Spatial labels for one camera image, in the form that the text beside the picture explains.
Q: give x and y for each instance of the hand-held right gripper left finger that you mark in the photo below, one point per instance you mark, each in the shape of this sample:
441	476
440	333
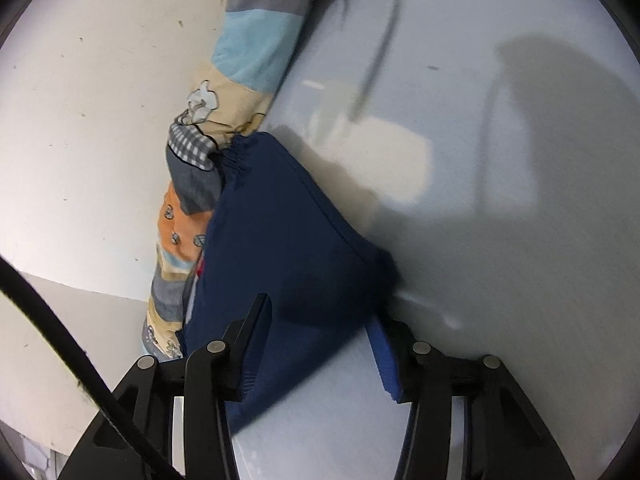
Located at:
250	340

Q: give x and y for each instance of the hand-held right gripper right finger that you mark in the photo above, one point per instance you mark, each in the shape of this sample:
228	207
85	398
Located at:
382	360

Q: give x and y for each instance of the navy blue work jacket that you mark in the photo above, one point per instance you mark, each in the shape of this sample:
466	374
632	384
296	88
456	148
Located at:
290	240

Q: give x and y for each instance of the light blue cloud bed sheet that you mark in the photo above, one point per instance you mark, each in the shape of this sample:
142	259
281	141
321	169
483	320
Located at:
475	210

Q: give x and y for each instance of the patchwork patterned quilt roll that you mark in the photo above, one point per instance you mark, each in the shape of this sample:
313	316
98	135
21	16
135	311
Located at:
255	50

